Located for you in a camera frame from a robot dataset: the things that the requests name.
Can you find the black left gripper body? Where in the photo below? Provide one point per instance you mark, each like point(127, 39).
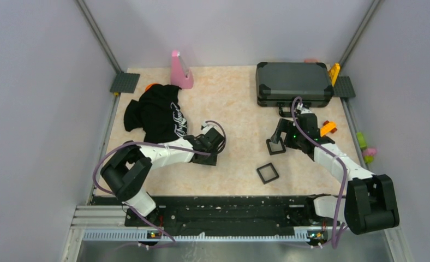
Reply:
point(209, 160)

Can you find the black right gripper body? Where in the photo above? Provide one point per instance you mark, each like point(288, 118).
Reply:
point(293, 136)

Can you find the black square frame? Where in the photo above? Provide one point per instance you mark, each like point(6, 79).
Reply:
point(275, 148)
point(267, 173)

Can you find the black printed t-shirt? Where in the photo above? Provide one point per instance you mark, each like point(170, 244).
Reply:
point(158, 114)

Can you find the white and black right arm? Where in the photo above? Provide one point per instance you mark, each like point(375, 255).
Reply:
point(367, 202)

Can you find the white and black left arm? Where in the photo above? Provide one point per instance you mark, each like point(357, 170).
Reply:
point(127, 169)

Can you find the orange toy car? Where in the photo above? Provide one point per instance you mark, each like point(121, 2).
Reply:
point(328, 127)

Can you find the black hard carrying case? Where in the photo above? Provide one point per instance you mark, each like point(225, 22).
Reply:
point(279, 83)

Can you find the dark grey baseplate right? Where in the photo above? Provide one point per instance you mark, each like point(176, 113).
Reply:
point(343, 88)

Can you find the dark grey baseplate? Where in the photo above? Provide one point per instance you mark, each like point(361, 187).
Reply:
point(125, 83)
point(343, 88)

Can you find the pink wedge stand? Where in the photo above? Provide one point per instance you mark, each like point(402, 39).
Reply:
point(181, 75)

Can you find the yellow toy piece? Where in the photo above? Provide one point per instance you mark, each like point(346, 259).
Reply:
point(333, 73)

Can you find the pink toy block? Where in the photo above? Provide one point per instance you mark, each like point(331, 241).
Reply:
point(369, 154)

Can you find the dark grey baseplate left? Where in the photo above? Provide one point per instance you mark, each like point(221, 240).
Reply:
point(125, 83)

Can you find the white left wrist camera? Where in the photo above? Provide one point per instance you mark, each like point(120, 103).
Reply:
point(212, 135)

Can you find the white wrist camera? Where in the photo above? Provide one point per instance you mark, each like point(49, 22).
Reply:
point(212, 135)
point(301, 109)

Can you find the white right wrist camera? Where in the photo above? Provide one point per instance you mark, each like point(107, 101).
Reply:
point(301, 109)

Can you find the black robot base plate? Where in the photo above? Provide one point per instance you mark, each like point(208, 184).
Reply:
point(234, 215)

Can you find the aluminium frame rail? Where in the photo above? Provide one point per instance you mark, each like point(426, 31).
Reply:
point(108, 223)

